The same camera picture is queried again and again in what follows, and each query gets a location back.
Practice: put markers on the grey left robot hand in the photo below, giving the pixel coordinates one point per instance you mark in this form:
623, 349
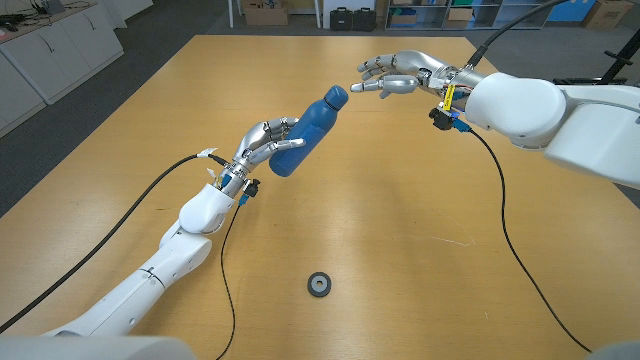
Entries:
257, 142

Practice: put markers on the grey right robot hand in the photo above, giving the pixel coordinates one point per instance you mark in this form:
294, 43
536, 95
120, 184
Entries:
410, 70

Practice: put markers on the blue metal bottle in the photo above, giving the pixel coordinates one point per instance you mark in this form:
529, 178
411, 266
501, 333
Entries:
305, 137

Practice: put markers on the blue bottle cap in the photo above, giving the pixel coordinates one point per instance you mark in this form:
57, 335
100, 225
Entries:
336, 96

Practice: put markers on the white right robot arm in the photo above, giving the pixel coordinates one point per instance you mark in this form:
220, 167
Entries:
560, 120

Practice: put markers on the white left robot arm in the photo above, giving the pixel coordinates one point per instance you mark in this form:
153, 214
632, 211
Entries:
160, 270

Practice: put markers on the grey metal shelf unit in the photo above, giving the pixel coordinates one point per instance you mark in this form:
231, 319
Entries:
430, 15

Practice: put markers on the black hard case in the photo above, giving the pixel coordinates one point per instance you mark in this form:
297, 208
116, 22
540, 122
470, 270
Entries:
364, 20
341, 20

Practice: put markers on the small cardboard box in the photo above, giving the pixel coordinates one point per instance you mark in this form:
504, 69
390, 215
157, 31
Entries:
458, 19

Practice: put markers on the brown cardboard box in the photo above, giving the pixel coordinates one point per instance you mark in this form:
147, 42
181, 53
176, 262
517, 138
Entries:
607, 14
266, 15

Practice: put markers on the blue panel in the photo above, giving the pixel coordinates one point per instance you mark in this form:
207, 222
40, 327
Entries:
565, 12

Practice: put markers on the black metal stand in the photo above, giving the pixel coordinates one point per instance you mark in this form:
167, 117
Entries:
612, 65

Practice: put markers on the white cabinet row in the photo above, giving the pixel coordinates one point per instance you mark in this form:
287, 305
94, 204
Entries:
55, 55

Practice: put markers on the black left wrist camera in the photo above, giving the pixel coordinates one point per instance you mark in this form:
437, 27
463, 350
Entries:
250, 189

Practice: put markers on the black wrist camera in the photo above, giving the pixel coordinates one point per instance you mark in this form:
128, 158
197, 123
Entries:
250, 189
442, 120

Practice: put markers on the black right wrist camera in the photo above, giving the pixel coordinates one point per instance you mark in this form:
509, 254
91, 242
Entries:
442, 120

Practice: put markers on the white metal frame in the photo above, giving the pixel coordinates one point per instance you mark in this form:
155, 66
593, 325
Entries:
231, 15

